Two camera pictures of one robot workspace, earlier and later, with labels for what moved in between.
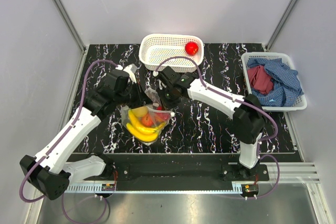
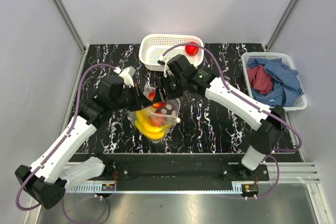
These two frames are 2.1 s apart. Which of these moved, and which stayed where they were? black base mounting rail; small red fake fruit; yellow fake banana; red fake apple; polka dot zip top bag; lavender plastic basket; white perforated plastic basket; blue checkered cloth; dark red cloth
Moved: small red fake fruit; yellow fake banana; polka dot zip top bag
Stayed: lavender plastic basket; white perforated plastic basket; blue checkered cloth; red fake apple; dark red cloth; black base mounting rail
